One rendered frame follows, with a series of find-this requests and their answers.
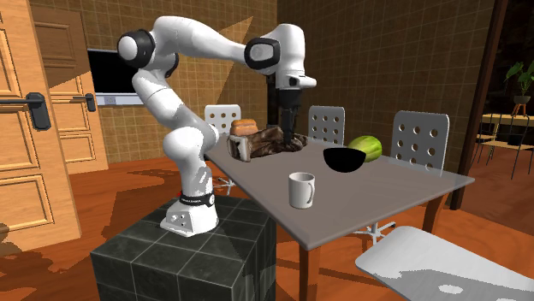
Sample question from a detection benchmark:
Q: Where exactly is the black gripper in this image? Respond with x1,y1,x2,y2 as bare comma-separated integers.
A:
276,87,302,147

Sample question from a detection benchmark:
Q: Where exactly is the grey perforated chair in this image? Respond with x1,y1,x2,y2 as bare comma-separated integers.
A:
353,109,451,245
307,105,347,148

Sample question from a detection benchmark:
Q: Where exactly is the toaster with bread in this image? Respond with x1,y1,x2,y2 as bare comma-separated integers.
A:
226,118,258,163

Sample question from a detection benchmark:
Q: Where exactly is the black bowl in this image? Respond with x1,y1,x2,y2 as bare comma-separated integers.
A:
323,147,368,174

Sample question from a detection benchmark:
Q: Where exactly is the white perforated chair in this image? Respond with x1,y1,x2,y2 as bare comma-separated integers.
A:
204,103,242,197

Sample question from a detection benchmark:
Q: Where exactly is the white mug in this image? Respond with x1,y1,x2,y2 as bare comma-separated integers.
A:
288,172,317,210

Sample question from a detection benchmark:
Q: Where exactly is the green melon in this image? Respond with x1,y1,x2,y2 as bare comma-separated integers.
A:
347,135,383,163

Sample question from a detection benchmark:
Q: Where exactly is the grey dining table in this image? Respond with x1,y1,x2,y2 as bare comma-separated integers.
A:
204,133,476,301

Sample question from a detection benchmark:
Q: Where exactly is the dark tiled robot stand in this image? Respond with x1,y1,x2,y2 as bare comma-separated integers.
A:
90,194,278,301

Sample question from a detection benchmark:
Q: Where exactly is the wooden panel door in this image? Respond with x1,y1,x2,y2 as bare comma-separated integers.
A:
29,4,110,175
0,0,83,253

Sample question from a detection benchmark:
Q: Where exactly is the potted green plant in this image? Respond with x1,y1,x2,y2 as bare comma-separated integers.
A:
503,60,534,117

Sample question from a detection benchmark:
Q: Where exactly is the black wall television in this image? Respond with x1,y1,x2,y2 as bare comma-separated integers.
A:
86,48,146,107

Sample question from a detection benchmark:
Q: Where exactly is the dark frame chair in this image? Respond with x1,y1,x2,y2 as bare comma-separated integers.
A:
471,112,534,180

